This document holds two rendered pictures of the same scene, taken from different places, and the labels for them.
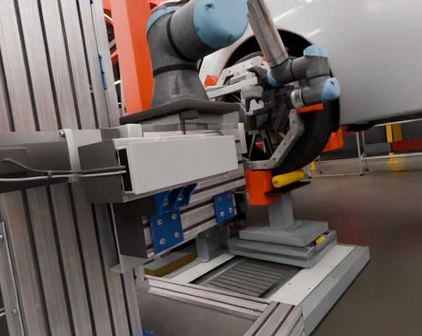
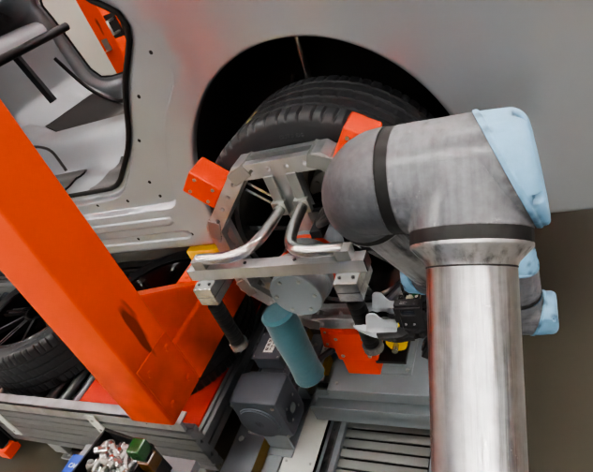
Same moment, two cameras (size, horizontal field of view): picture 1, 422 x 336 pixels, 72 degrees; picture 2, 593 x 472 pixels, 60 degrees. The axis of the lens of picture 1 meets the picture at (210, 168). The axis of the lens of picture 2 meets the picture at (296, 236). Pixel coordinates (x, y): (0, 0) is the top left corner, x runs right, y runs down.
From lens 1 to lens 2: 0.98 m
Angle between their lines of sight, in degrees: 30
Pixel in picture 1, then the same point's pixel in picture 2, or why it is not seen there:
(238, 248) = (333, 414)
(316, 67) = (523, 294)
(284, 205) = not seen: hidden behind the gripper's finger
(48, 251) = not seen: outside the picture
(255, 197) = (359, 365)
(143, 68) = (36, 221)
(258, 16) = (406, 254)
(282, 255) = (417, 420)
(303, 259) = not seen: hidden behind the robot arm
